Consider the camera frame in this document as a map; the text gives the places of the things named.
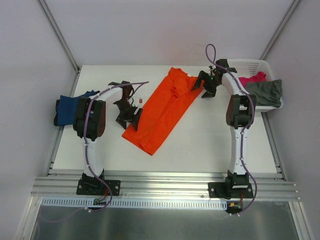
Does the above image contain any blue folded t shirt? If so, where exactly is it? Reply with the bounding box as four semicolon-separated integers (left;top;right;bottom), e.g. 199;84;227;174
55;91;101;126

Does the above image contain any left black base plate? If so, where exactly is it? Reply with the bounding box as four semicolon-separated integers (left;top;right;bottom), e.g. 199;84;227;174
76;179;121;196

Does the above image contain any white slotted cable duct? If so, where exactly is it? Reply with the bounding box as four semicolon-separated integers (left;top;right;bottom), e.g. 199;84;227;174
41;197;227;210

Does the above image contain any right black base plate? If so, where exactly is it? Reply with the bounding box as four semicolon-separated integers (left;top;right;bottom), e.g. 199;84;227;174
208;182;254;200

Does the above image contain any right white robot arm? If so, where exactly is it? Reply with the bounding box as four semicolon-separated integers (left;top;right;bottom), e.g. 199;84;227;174
191;59;256;200

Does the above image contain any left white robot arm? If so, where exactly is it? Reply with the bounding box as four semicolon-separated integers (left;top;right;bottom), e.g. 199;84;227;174
73;81;147;194

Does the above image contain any white plastic basket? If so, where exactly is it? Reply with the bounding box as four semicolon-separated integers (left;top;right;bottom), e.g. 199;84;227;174
227;59;283;112

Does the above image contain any aluminium mounting rail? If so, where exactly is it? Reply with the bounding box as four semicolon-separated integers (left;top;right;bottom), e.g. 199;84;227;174
31;169;302;202

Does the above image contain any pink t shirt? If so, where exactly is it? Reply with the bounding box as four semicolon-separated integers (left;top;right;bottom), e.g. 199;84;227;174
239;71;267;87

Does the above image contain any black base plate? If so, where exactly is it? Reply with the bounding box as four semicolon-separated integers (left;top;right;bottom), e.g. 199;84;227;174
76;179;121;196
208;182;254;200

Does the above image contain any orange t shirt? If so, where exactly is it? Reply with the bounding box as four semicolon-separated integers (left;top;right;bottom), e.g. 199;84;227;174
122;67;203;156

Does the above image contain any grey t shirt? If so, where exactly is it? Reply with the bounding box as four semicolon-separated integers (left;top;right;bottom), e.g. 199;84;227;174
245;79;282;109

